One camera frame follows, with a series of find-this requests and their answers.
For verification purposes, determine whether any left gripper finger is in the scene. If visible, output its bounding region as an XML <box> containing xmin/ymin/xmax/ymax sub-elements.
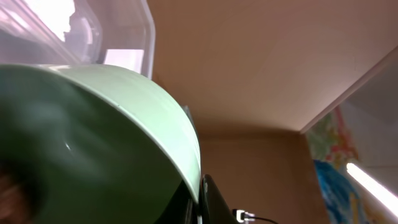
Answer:
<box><xmin>200</xmin><ymin>174</ymin><xmax>238</xmax><ymax>224</ymax></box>

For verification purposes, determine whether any mint green bowl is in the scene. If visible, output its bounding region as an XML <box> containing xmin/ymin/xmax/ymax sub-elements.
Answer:
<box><xmin>1</xmin><ymin>65</ymin><xmax>201</xmax><ymax>223</ymax></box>

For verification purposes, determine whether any ceiling strip light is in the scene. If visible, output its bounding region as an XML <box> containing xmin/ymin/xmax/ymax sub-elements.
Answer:
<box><xmin>346</xmin><ymin>163</ymin><xmax>397</xmax><ymax>216</ymax></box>

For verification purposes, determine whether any clear plastic bin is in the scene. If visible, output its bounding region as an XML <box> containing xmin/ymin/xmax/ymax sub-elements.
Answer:
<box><xmin>1</xmin><ymin>0</ymin><xmax>155</xmax><ymax>78</ymax></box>

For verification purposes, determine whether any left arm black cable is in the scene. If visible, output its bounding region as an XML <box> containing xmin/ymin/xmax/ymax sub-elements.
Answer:
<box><xmin>232</xmin><ymin>208</ymin><xmax>280</xmax><ymax>224</ymax></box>

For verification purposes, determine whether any colourful wall poster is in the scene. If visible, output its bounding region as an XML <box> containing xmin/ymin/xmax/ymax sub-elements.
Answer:
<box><xmin>305</xmin><ymin>107</ymin><xmax>397</xmax><ymax>223</ymax></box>

